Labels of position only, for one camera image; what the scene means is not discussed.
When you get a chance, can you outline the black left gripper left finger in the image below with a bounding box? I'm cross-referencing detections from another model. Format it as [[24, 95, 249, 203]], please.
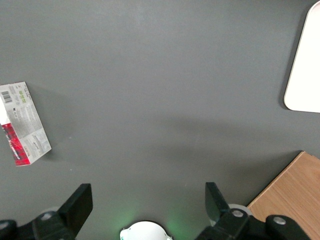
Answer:
[[0, 183, 94, 240]]

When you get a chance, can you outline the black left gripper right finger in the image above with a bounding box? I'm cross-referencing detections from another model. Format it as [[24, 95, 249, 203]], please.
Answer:
[[194, 182, 311, 240]]

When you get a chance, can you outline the red tartan cookie box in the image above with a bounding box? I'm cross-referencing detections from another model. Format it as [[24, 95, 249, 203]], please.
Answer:
[[0, 81, 53, 167]]

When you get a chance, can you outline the cream rectangular tray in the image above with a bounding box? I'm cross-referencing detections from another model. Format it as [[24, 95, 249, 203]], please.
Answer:
[[283, 0, 320, 113]]

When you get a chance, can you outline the wooden drawer cabinet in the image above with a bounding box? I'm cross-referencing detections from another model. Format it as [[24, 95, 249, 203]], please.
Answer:
[[246, 150, 320, 240]]

